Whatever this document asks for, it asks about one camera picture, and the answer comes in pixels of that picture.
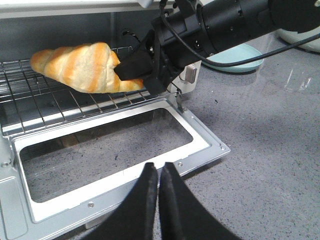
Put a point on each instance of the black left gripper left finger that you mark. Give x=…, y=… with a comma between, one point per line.
x=134, y=217

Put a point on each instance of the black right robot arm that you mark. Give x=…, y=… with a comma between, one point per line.
x=229, y=23

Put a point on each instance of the metal wire oven rack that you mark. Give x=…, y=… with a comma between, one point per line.
x=30, y=101

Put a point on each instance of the silver glass oven door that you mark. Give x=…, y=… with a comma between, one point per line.
x=74, y=172

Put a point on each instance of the lower oven timer knob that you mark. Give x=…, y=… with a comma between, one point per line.
x=189, y=74

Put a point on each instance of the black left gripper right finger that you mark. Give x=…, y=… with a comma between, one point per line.
x=182, y=216

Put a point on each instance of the golden croissant bread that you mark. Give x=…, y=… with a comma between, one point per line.
x=87, y=68

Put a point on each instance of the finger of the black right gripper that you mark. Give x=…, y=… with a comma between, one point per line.
x=139, y=64

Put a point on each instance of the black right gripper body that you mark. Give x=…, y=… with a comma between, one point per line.
x=183, y=42

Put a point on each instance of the white toaster oven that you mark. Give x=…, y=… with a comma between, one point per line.
x=19, y=39

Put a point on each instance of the light teal plate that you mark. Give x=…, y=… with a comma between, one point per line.
x=235, y=54

